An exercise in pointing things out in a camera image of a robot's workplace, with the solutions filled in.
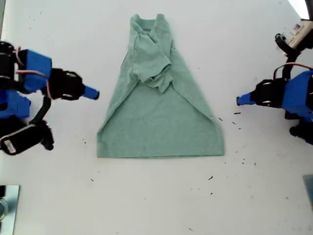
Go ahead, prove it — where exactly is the green t-shirt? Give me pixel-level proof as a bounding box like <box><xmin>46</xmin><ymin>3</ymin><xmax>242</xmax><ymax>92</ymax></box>
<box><xmin>96</xmin><ymin>13</ymin><xmax>225</xmax><ymax>159</ymax></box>

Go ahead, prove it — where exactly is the black camera stalk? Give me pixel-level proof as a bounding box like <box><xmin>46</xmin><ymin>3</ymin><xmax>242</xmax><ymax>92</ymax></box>
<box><xmin>280</xmin><ymin>52</ymin><xmax>302</xmax><ymax>82</ymax></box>
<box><xmin>29</xmin><ymin>96</ymin><xmax>52</xmax><ymax>126</ymax></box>

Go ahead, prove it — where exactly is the red white servo wire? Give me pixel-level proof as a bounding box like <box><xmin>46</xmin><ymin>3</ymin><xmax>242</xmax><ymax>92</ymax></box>
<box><xmin>272</xmin><ymin>62</ymin><xmax>313</xmax><ymax>81</ymax></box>
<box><xmin>14</xmin><ymin>46</ymin><xmax>53</xmax><ymax>99</ymax></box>

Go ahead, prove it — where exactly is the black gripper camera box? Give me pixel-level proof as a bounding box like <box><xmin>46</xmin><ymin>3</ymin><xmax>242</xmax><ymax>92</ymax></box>
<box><xmin>274</xmin><ymin>19</ymin><xmax>313</xmax><ymax>57</ymax></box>
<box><xmin>0</xmin><ymin>120</ymin><xmax>55</xmax><ymax>157</ymax></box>

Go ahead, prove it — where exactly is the steel post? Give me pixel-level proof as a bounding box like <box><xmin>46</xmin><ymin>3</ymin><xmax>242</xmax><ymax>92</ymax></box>
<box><xmin>0</xmin><ymin>185</ymin><xmax>21</xmax><ymax>235</ymax></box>

